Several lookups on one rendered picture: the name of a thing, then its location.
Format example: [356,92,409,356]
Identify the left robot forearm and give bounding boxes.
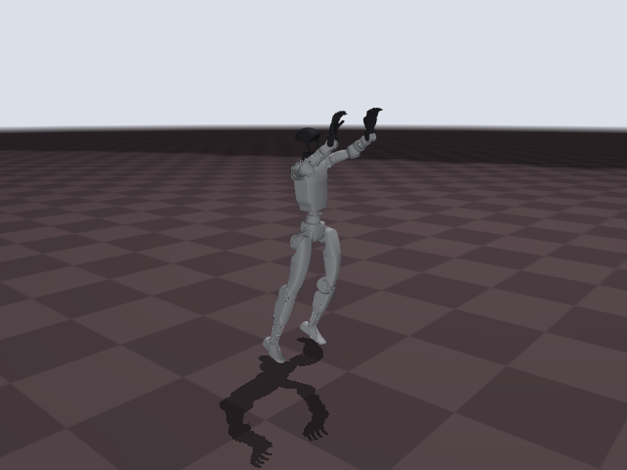
[350,133,376,152]

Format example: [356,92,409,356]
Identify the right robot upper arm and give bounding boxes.
[291,162,314,180]

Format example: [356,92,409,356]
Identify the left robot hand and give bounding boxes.
[363,108,382,141]

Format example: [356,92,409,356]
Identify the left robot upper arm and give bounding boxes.
[324,145,360,169]

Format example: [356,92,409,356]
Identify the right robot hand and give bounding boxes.
[327,111,346,147]

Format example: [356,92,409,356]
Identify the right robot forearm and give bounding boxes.
[299,139,338,168]

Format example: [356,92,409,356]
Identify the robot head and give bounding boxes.
[296,127,321,161]

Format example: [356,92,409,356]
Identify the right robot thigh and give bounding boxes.
[284,230,312,300]

